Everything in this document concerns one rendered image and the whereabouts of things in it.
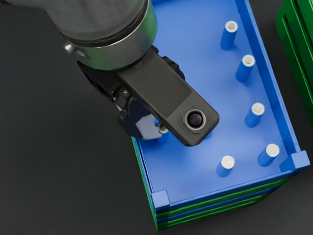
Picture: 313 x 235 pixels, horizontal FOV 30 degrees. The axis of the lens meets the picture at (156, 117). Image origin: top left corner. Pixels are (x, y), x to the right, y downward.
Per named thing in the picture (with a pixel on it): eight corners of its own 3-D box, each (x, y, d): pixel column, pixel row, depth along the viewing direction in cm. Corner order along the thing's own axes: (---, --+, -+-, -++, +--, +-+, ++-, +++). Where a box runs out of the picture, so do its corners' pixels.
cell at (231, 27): (218, 40, 85) (223, 21, 78) (230, 37, 85) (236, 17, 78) (222, 51, 84) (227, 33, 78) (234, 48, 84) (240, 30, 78)
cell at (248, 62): (234, 72, 83) (240, 55, 77) (246, 68, 83) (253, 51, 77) (238, 83, 83) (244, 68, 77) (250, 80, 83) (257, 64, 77)
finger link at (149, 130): (134, 114, 78) (120, 76, 70) (165, 140, 75) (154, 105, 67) (117, 129, 77) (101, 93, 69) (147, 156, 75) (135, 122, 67)
